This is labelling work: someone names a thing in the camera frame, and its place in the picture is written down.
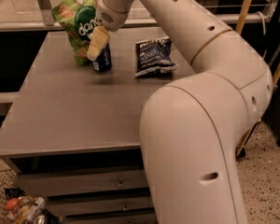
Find middle grey drawer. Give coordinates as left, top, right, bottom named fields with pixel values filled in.
left=46, top=192, right=153, bottom=217

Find red round item in basket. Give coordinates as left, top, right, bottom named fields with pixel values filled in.
left=6, top=198, right=19, bottom=211

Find snack packets in basket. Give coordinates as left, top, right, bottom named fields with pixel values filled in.
left=6, top=196, right=46, bottom=224

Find blue pepsi can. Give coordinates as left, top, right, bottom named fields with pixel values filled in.
left=92, top=45, right=112, bottom=73

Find grey drawer cabinet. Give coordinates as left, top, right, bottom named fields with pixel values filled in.
left=0, top=26, right=197, bottom=224

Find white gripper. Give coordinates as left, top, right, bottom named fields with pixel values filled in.
left=87, top=0, right=129, bottom=61

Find yellow wooden frame stand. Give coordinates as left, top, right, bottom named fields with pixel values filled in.
left=235, top=0, right=280, bottom=157

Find grey drawer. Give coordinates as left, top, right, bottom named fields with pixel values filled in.
left=63, top=209, right=158, bottom=224
left=46, top=192, right=153, bottom=217
left=14, top=166, right=147, bottom=197

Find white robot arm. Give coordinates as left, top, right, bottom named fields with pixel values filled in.
left=88, top=0, right=273, bottom=224

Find black wire basket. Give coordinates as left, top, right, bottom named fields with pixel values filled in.
left=0, top=169, right=48, bottom=224

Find dark blue chip bag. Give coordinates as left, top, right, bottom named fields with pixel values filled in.
left=134, top=36, right=178, bottom=77

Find top grey drawer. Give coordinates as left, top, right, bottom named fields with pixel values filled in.
left=14, top=166, right=147, bottom=197

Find grey metal railing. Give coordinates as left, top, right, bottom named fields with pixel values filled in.
left=0, top=0, right=277, bottom=32

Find bottom grey drawer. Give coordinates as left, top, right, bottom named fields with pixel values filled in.
left=63, top=209, right=158, bottom=224

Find green rice chip bag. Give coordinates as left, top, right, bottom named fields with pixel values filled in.
left=53, top=0, right=98, bottom=65

